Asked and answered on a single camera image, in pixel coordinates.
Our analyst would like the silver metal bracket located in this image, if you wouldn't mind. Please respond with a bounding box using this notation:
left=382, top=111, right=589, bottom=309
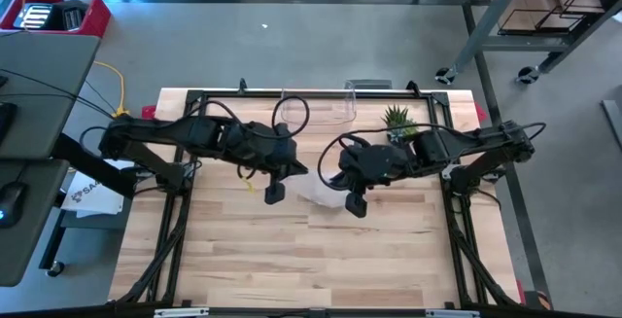
left=425, top=308, right=480, bottom=318
left=154, top=306, right=210, bottom=318

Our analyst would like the black wire rack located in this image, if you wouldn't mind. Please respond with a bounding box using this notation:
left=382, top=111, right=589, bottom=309
left=496, top=0, right=622, bottom=37

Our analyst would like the black desk leg with caster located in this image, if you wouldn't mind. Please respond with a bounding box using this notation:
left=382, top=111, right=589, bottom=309
left=38, top=208, right=69, bottom=278

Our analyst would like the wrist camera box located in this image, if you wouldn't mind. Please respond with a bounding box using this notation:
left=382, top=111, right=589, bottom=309
left=263, top=180, right=287, bottom=206
left=344, top=192, right=369, bottom=220

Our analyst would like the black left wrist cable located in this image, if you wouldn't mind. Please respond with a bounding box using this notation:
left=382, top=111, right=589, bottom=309
left=193, top=94, right=311, bottom=142

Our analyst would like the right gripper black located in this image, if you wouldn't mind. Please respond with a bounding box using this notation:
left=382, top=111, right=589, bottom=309
left=328, top=142, right=415, bottom=194

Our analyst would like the clear plastic bag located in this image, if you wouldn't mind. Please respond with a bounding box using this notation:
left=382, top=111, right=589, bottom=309
left=281, top=169, right=352, bottom=210

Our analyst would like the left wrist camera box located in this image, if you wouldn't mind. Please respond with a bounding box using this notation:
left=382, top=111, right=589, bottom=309
left=263, top=180, right=287, bottom=206

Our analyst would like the black desk cable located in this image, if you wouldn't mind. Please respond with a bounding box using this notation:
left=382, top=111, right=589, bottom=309
left=0, top=67, right=118, bottom=121

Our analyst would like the white printed paper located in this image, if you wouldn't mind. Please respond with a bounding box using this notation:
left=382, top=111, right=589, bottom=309
left=60, top=157, right=137, bottom=219

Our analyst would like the black toaster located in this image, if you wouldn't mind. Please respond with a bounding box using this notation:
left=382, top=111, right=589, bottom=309
left=51, top=0, right=91, bottom=32

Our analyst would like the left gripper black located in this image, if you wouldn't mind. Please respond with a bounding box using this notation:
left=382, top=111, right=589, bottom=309
left=251, top=122, right=310, bottom=179

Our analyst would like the yellow floor cable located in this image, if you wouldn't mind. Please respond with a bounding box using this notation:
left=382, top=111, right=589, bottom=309
left=91, top=59, right=131, bottom=119

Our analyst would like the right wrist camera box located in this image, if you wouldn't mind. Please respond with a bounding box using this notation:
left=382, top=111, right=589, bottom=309
left=344, top=192, right=369, bottom=220

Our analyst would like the black left base cable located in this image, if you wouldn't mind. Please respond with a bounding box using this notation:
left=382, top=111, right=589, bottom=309
left=79, top=125, right=116, bottom=153

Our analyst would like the clear plastic bin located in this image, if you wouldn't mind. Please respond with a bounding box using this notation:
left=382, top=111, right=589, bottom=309
left=280, top=80, right=358, bottom=127

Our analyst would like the red plastic crate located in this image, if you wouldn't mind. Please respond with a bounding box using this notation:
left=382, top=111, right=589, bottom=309
left=0, top=0, right=113, bottom=40

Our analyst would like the grey desk top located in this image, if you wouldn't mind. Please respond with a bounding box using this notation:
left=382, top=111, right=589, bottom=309
left=0, top=159, right=71, bottom=288
left=0, top=30, right=102, bottom=161

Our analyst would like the grey metal cart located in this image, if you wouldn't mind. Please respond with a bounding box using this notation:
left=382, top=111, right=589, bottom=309
left=433, top=0, right=622, bottom=87

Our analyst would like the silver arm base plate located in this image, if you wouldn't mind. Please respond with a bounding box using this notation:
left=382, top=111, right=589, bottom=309
left=440, top=163, right=462, bottom=181

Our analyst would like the potted succulent plant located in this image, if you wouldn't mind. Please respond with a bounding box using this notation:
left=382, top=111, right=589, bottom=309
left=382, top=103, right=420, bottom=144

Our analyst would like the black computer mouse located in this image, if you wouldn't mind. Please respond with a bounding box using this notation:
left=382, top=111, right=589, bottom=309
left=0, top=180, right=28, bottom=230

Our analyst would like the black diagonal strut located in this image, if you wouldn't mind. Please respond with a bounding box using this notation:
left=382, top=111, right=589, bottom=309
left=51, top=131, right=152, bottom=200

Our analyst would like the grey metal bar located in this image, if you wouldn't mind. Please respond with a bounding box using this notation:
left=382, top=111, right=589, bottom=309
left=600, top=98, right=622, bottom=152

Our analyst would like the silver slotted appliance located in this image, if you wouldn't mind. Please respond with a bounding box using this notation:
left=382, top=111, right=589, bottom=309
left=13, top=2, right=54, bottom=31

